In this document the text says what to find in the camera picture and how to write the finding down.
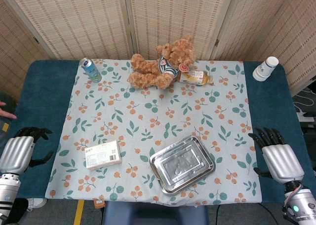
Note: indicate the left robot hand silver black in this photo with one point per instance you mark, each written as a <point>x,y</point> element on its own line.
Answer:
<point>16,153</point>

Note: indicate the large steel tray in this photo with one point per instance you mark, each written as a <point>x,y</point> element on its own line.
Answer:
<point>197,142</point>

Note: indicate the white power strip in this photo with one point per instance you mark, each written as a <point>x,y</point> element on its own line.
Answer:
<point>307,116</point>

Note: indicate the small orange object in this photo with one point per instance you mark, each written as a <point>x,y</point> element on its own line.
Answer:
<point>99,202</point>

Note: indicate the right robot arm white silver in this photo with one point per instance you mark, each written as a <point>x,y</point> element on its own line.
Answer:
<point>303,205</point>

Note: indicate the woven folding screen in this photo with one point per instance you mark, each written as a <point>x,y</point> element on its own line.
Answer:
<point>86,19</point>

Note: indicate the teal table cover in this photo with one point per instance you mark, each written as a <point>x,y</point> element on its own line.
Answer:
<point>37,99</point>

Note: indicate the navy blue robot base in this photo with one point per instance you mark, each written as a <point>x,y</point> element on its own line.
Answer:
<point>153,213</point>

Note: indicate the floral print tablecloth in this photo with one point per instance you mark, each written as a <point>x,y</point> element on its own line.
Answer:
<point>160,116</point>

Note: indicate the white paper cup stack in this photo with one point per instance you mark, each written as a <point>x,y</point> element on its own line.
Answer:
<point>265,69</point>

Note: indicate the brown teddy bear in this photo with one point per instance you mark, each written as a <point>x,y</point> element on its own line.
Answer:
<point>150,74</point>

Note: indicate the white shoe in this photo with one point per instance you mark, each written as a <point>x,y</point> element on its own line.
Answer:
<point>37,203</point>

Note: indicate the blue green drink can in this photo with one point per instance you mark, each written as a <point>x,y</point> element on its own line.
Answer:
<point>91,71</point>

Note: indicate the yellow tea bottle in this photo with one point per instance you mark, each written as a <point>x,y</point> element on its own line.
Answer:
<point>197,77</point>

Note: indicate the white tissue pack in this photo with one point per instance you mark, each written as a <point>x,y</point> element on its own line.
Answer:
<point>102,155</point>

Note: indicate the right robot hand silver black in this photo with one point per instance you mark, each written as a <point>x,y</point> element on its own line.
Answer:
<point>281,160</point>

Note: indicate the person's bare hand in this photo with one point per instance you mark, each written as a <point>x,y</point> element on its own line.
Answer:
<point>6,113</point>

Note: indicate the small steel tray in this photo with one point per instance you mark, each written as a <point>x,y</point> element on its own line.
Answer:
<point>182,165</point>

